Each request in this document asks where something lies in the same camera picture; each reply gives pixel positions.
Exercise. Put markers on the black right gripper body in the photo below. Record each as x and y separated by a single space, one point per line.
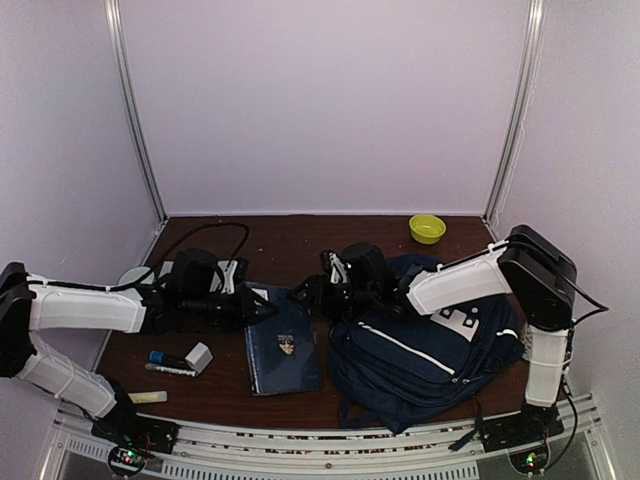
334 306

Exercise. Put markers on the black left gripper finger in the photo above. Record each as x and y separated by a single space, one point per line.
255 296
255 312

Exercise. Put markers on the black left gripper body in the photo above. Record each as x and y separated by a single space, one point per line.
229 314

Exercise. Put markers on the dark blue notebook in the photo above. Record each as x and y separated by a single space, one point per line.
281 350

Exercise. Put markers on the white power adapter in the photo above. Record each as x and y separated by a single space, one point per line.
199 357

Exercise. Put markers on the navy blue student backpack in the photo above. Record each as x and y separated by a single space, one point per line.
403 372

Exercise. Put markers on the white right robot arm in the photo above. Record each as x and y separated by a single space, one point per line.
537 279

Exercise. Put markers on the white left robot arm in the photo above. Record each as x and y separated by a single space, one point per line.
194 287

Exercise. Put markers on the blue cap black marker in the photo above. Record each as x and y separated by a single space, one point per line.
168 360

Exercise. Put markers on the white marker pen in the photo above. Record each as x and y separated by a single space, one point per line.
171 370

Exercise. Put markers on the pale green ceramic bowl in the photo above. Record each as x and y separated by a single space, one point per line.
141 274

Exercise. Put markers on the pale yellow eraser stick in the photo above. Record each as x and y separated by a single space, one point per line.
149 397

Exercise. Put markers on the lime green bowl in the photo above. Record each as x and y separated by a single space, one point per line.
427 229

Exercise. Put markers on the patterned mug orange inside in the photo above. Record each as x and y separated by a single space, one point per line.
526 340

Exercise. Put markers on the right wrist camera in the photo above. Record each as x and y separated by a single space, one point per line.
334 267

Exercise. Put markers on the front aluminium rail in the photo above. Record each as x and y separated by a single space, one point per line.
209 451

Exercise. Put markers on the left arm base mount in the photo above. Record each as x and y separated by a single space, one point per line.
145 435

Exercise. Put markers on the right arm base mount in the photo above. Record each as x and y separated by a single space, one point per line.
531 425

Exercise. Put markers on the left aluminium frame post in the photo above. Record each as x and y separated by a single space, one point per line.
134 122

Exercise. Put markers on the aluminium frame post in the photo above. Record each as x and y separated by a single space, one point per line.
515 128
134 122

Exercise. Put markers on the right aluminium frame post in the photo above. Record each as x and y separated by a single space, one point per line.
515 128

